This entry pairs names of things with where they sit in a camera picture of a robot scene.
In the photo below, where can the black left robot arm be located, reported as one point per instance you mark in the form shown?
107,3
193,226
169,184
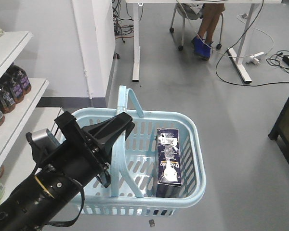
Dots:
36,200

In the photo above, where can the white wall column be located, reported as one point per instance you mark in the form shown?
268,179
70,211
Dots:
94,22

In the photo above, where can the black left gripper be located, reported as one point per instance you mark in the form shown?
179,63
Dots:
87,152

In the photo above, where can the seated person legs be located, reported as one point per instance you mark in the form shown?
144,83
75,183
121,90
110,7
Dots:
203,40

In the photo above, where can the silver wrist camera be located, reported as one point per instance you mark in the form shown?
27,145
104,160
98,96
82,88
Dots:
42,139

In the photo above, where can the white standing desk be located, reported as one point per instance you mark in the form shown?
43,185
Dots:
236,57

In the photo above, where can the brown packaged snack bags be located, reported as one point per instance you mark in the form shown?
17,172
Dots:
14,85

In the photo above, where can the white end shelf unit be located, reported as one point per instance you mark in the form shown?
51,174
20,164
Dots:
16,161

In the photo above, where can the dark blue Chocofiello cookie box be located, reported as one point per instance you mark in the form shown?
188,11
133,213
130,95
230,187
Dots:
168,180

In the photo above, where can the white power strip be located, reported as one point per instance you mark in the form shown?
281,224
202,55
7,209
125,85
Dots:
255,58

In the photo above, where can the light blue plastic shopping basket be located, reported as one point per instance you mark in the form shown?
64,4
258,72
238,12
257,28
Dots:
132,174

